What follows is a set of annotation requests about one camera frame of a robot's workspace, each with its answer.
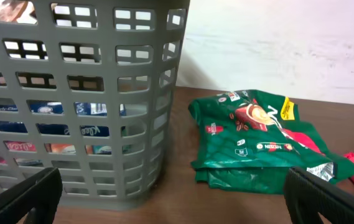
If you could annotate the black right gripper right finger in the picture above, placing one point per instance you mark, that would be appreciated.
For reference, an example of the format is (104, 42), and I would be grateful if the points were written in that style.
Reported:
(308, 198)

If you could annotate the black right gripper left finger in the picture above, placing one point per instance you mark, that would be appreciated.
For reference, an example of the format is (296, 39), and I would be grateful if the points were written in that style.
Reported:
(35, 199)

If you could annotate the green Nescafe bag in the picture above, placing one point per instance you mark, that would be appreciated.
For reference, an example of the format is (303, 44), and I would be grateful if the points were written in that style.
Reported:
(249, 139)

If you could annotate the blue snack box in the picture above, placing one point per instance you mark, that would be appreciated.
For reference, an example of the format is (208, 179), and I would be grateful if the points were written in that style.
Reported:
(54, 107)

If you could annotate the dried mushroom pouch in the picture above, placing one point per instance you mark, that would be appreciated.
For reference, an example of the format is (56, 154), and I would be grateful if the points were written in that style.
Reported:
(21, 12)

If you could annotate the grey plastic basket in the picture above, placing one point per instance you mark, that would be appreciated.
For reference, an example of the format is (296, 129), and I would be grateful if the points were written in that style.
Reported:
(124, 54)

